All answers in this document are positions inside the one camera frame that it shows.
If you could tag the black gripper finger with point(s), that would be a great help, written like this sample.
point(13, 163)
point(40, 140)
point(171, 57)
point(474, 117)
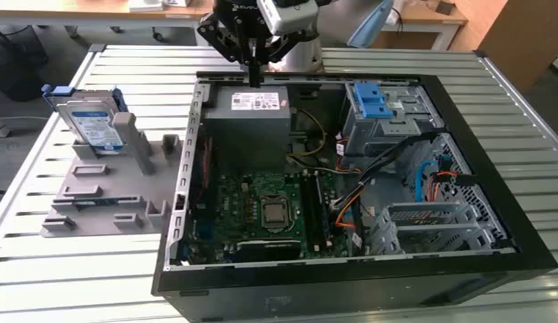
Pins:
point(283, 50)
point(220, 40)

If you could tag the hard disk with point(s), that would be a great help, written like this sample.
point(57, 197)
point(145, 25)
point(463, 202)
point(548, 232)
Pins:
point(96, 131)

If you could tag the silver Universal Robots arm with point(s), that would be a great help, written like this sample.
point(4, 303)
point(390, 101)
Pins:
point(300, 57)

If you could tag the grey metal disk bay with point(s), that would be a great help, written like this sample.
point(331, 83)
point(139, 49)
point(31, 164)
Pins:
point(431, 228)

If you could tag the small white labelled box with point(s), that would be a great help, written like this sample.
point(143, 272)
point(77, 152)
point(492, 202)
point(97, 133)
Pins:
point(176, 2)

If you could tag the large white box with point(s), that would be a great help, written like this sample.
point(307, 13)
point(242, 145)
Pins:
point(145, 5)

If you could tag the blue plastic drive latch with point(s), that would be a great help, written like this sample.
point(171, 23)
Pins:
point(370, 101)

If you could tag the grey power supply unit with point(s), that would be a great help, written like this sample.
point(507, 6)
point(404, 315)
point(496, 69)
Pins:
point(247, 141)

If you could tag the grey metal drive cage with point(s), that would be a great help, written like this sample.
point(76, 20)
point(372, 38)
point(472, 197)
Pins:
point(395, 128)

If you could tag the small dark box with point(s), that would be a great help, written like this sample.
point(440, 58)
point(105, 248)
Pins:
point(446, 8)

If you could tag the black mesh waste bin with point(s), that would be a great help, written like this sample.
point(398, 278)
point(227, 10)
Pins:
point(17, 67)

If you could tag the black RAM slot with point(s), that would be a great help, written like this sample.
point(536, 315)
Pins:
point(308, 208)

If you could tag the black RAM stick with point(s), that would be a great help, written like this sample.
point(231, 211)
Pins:
point(322, 208)

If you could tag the green motherboard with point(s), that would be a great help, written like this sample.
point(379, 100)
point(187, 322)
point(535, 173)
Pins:
point(234, 208)

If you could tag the silver CPU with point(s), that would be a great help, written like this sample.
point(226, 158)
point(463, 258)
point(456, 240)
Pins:
point(274, 213)

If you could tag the grey parts rack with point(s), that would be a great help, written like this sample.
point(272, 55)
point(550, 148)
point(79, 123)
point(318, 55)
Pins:
point(116, 188)

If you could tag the brown wooden cabinet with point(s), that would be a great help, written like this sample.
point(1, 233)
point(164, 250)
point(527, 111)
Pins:
point(520, 40)

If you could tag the blue labelled RAM stick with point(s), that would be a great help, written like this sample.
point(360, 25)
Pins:
point(93, 202)

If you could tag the black graphics card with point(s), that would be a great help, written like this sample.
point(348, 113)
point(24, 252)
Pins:
point(270, 250)

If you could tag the black open PC case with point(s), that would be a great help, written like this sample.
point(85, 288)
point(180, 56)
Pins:
point(306, 286)

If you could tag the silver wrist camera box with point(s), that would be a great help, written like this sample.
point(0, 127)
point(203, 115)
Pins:
point(291, 17)

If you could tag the wooden desk with white frame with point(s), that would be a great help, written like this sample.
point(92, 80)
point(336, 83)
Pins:
point(80, 8)

